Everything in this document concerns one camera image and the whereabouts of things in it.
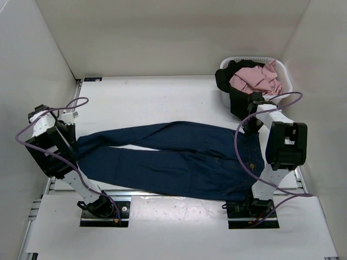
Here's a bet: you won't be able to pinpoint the dark blue denim trousers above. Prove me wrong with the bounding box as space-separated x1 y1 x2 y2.
77 121 265 201

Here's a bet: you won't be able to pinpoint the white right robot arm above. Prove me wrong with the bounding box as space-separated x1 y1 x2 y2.
242 92 308 217

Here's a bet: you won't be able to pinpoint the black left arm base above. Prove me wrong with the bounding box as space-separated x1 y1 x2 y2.
77 197 131 228

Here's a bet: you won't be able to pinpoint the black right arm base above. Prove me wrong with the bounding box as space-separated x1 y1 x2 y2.
222 197 280 230

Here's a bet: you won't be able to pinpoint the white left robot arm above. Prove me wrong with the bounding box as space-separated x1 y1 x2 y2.
25 105 114 217

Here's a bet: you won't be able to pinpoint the black garment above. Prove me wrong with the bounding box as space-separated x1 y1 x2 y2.
215 60 265 120

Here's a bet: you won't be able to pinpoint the pink garment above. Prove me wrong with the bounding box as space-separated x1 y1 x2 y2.
229 60 283 96

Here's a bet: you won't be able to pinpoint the white plastic laundry basket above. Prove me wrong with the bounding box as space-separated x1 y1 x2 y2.
215 56 293 108

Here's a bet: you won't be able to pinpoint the blue corner label sticker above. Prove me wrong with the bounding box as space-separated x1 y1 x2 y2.
83 77 102 82

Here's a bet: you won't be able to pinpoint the aluminium front frame rail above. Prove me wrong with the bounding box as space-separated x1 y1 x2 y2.
105 188 304 197

